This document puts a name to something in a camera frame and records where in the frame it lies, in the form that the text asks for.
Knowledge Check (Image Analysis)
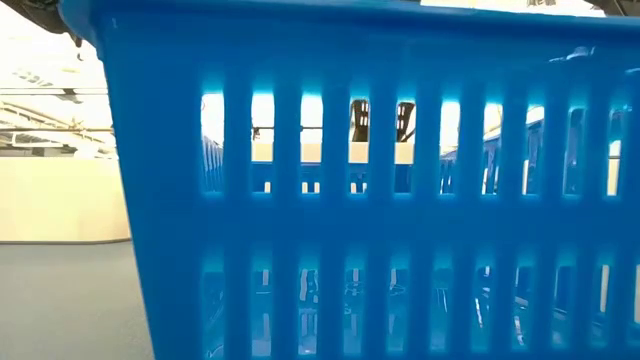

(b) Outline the blue slotted plastic basket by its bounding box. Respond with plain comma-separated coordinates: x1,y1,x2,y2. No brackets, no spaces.
58,0,640,360

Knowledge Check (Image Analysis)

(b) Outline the horizontal metal rail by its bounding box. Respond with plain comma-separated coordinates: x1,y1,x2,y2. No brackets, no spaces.
0,86,110,97

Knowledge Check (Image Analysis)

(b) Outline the beige partition panel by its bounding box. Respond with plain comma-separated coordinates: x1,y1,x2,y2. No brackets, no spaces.
0,156,132,245

